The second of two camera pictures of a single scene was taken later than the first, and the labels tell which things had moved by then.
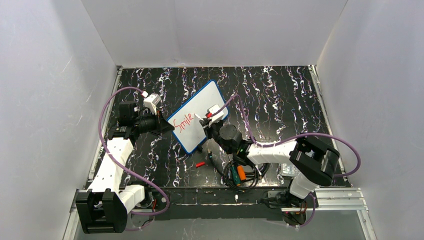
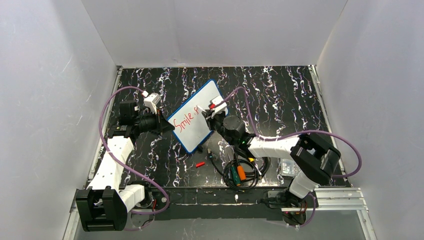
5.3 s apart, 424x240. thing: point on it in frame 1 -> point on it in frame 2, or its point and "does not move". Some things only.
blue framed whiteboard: x=186 y=130 does not move
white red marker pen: x=198 y=117 -> x=201 y=108
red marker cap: x=200 y=164 does not move
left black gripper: x=159 y=124 does not move
